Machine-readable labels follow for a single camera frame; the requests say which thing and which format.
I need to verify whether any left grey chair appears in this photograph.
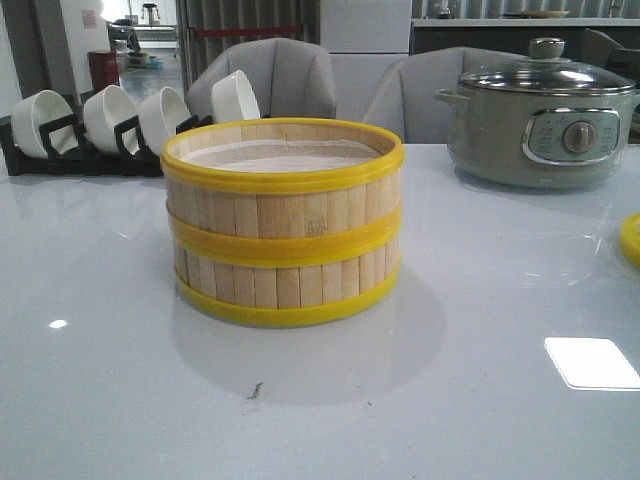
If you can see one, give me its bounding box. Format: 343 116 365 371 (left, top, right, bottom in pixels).
185 38 337 119

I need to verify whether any white cabinet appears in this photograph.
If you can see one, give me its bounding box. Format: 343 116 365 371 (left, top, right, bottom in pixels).
319 1 412 121

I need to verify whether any green electric cooking pot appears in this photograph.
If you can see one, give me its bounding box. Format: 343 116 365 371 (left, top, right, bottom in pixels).
435 85 639 189

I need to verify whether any bamboo steamer basket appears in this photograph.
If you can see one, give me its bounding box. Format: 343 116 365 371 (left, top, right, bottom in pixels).
161 118 405 268
174 237 401 328

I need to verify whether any glass pot lid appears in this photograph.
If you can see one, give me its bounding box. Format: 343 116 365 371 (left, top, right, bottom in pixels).
459 37 636 95

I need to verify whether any grey chair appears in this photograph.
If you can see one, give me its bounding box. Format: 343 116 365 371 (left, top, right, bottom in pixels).
185 38 337 119
361 47 520 144

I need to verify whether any dark counter cabinet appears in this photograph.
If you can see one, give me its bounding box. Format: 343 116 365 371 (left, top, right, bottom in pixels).
410 18 639 60

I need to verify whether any red bin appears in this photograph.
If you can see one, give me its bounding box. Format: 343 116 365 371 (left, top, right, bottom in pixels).
88 50 120 92

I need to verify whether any black bowl rack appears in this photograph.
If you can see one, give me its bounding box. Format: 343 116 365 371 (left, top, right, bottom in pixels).
1 112 212 177

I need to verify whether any white bowl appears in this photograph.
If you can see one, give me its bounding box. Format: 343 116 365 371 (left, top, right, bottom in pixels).
211 70 261 123
11 90 72 159
138 87 191 156
83 85 138 154

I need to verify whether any left basket liner paper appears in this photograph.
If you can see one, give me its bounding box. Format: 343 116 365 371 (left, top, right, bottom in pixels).
181 139 379 173

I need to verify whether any right grey chair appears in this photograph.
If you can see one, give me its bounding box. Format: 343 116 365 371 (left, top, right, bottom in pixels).
361 47 520 144

